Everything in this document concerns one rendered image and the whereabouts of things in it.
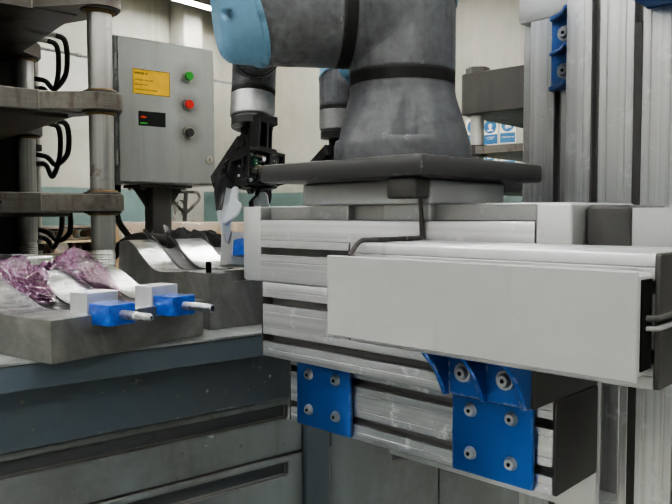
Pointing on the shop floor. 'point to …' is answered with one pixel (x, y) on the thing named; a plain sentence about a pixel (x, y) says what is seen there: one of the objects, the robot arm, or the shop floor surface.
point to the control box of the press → (162, 123)
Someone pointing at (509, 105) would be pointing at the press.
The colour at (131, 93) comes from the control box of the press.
